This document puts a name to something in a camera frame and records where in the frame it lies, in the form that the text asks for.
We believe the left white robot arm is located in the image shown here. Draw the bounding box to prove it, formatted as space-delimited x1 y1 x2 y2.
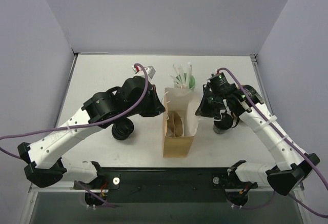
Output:
17 76 165 189

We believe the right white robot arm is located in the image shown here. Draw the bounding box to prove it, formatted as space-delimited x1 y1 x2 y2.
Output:
195 72 320 196

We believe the brown paper bag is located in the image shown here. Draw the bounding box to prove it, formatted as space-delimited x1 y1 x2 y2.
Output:
162 88 200 158

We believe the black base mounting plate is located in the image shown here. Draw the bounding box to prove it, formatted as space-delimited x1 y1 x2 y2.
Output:
86 167 258 204

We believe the green straw holder cup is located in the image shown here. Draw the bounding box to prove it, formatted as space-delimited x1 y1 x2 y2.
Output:
174 75 196 91

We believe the black coffee cup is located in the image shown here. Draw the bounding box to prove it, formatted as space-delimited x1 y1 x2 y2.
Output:
213 121 233 134

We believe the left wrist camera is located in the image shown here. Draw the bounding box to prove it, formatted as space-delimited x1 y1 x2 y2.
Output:
132 66 156 79

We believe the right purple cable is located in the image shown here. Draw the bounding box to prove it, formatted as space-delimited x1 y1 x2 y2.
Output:
216 67 328 218

